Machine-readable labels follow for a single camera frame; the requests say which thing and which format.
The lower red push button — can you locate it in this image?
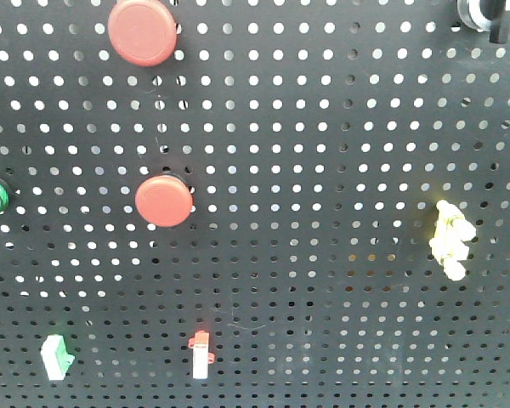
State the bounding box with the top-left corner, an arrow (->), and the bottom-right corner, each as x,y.
135,175 -> 193,227

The green white rocker switch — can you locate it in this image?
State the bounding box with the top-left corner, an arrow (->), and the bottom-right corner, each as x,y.
40,334 -> 75,381

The large upper red push button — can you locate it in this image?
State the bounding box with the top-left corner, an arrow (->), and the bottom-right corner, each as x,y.
107,0 -> 178,67

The yellow white toggle switch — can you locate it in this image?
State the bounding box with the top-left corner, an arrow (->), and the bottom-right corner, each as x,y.
428,200 -> 476,281

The red white rocker switch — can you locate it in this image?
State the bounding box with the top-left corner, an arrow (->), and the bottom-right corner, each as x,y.
188,331 -> 215,380

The black silver rotary selector switch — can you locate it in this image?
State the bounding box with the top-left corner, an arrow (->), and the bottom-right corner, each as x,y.
456,0 -> 510,44

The black perforated pegboard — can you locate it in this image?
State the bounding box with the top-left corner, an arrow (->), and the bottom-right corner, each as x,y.
0,1 -> 510,407

